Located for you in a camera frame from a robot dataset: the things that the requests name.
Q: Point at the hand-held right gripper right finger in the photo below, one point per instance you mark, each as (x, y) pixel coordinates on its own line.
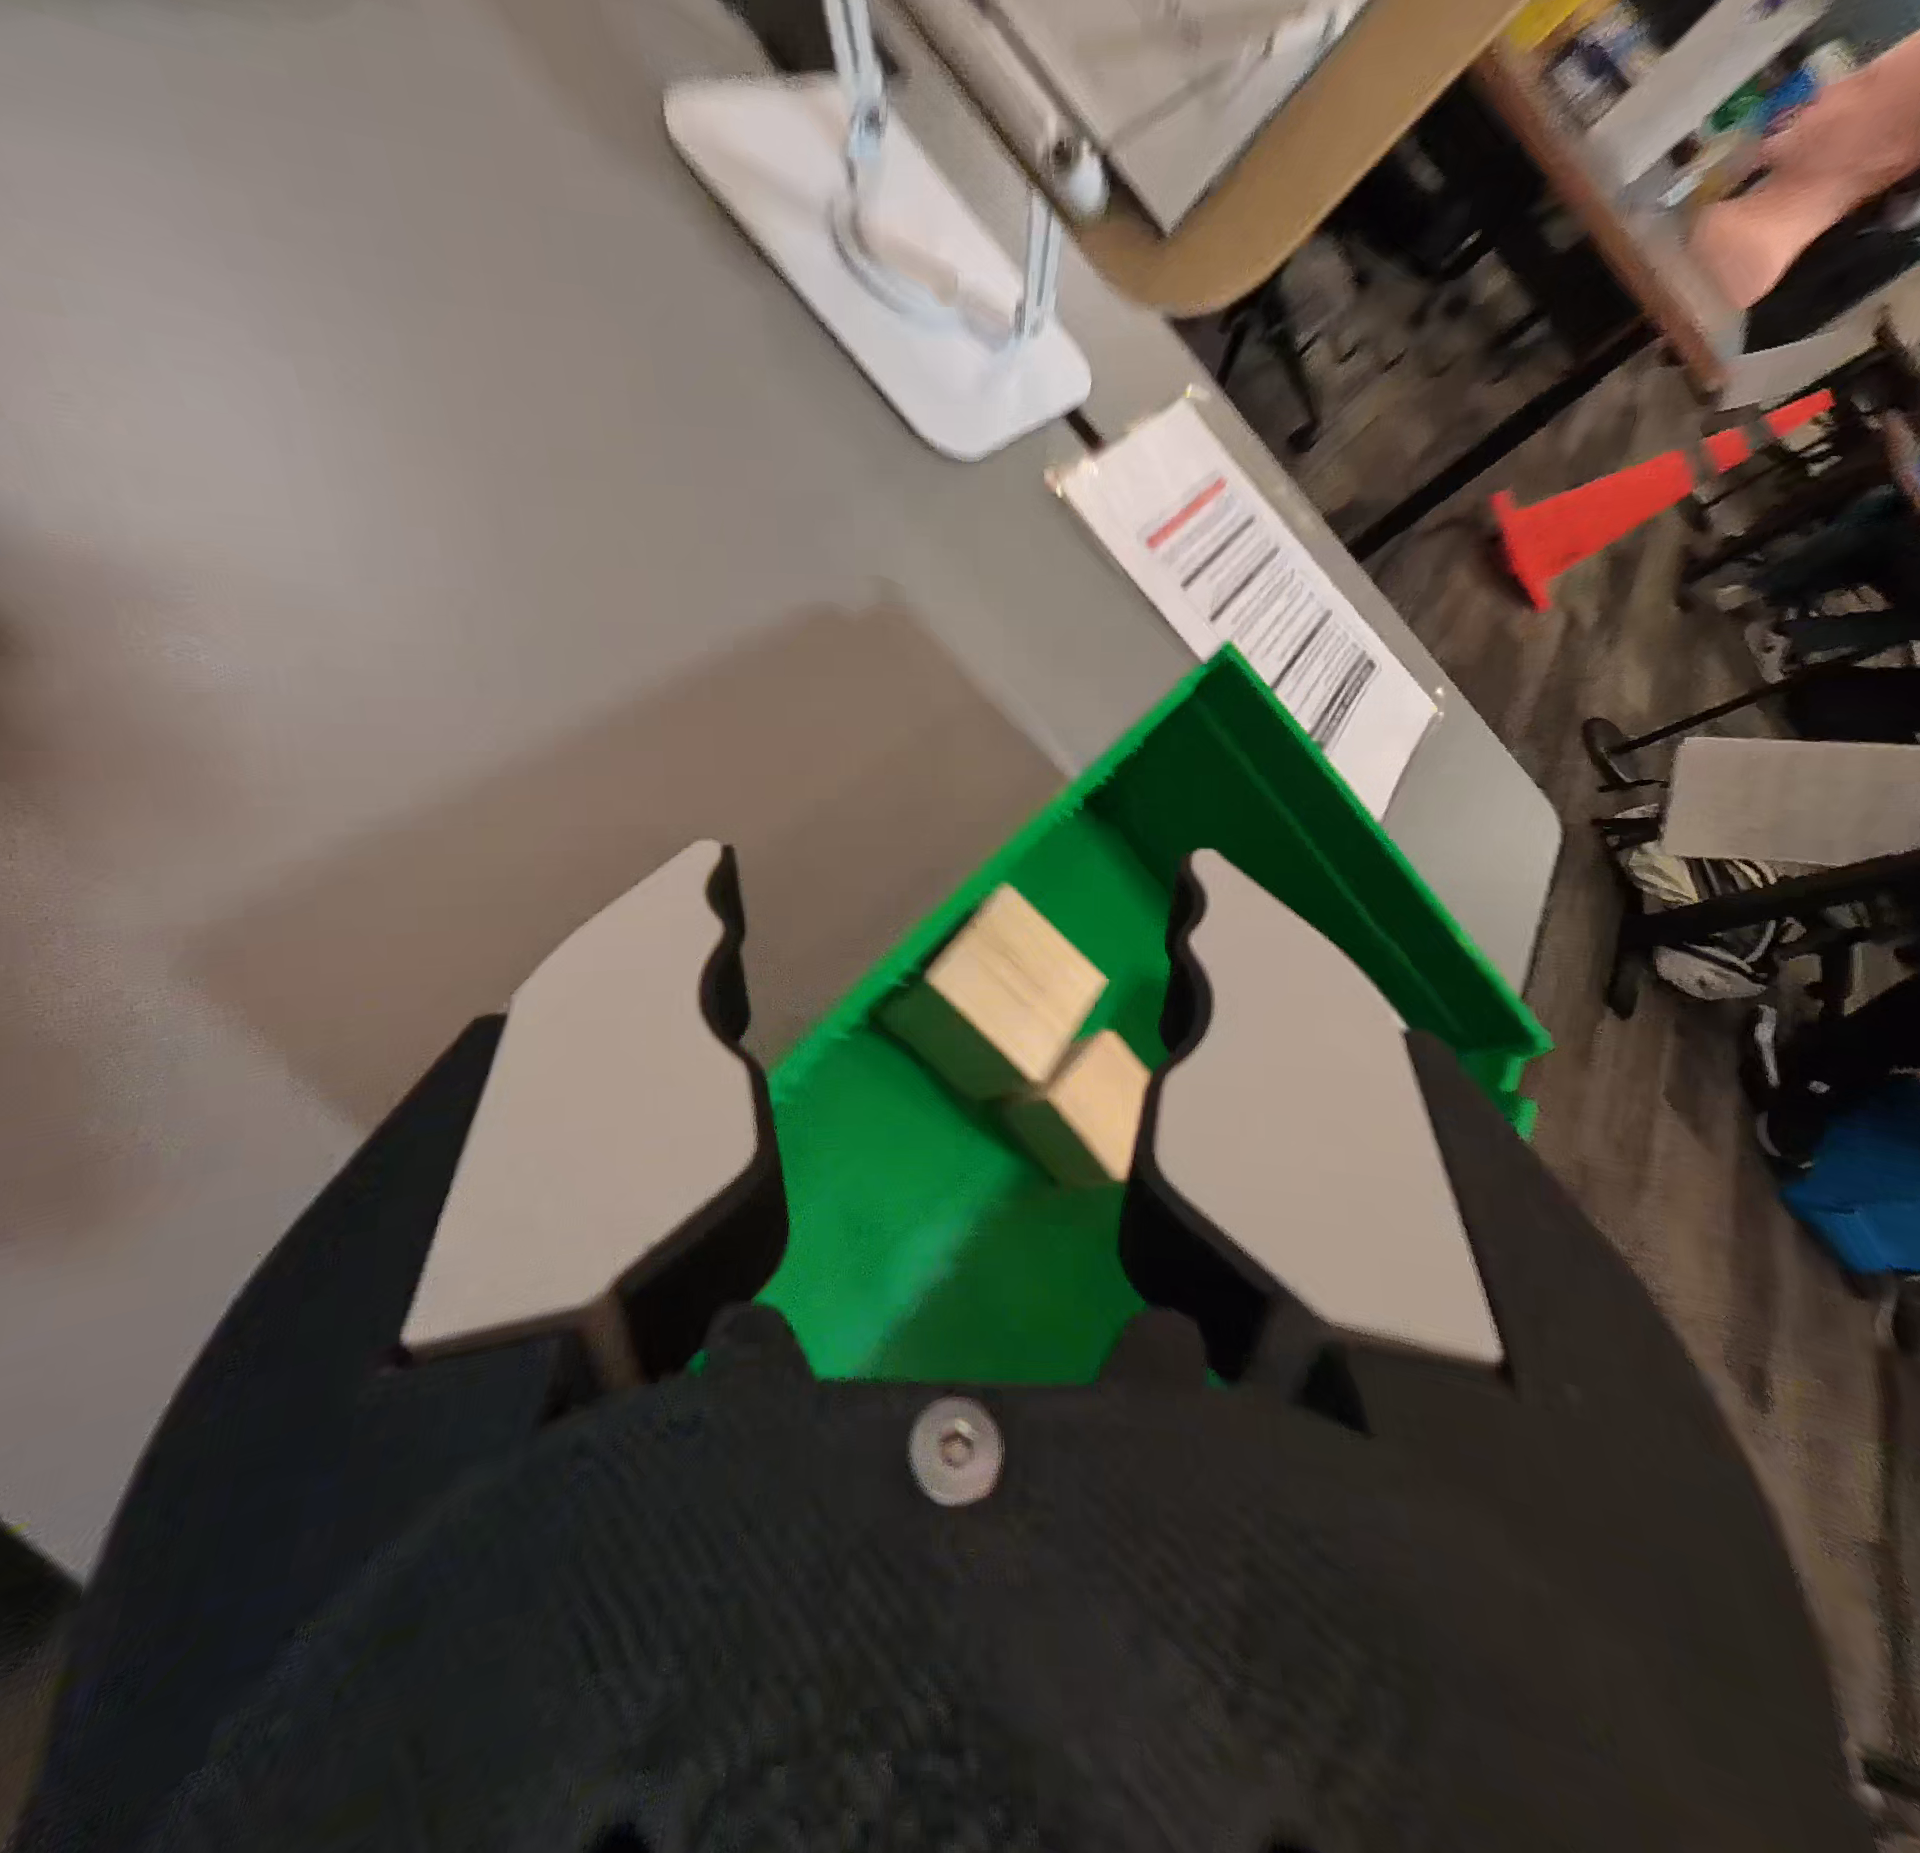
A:
(1306, 1131)

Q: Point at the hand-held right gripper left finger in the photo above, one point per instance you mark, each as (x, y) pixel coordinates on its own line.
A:
(600, 1119)

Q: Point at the medium wooden cube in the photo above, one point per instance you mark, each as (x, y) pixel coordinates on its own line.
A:
(1089, 1110)

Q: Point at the green plastic bin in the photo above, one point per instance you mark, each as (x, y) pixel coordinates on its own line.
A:
(901, 1206)

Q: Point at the large wooden cube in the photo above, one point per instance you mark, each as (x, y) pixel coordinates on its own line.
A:
(998, 991)

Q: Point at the grey desk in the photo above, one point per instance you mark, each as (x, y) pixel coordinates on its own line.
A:
(376, 531)

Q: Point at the printed paper sheet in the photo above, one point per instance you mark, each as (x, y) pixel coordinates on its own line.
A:
(1260, 593)

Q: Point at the blue storage box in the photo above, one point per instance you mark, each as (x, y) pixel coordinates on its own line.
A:
(1861, 1178)

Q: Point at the grey seat chair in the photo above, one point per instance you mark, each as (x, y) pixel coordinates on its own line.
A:
(1787, 804)

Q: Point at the orange traffic cone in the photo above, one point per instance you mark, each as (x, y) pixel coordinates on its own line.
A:
(1606, 518)

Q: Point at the instruction sheet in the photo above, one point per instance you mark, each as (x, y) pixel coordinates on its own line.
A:
(1201, 38)

